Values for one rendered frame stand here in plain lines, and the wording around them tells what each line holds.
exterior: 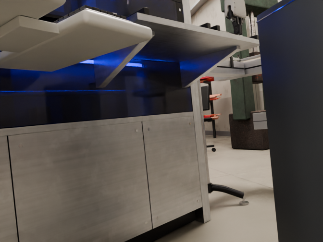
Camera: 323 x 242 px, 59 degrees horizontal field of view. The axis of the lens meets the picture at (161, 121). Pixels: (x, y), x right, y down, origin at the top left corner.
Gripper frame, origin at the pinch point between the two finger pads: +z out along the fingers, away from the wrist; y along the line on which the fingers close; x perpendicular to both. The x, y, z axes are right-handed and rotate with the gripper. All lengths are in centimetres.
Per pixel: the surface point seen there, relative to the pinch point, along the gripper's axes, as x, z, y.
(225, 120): -327, 51, -459
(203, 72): -20.5, 13.9, 0.3
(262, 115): -37, 39, -85
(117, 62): -19, 13, 50
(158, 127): -35, 38, 19
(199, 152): -35, 54, -9
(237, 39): 4.8, 6.3, 9.1
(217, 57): -11.8, 9.0, 0.4
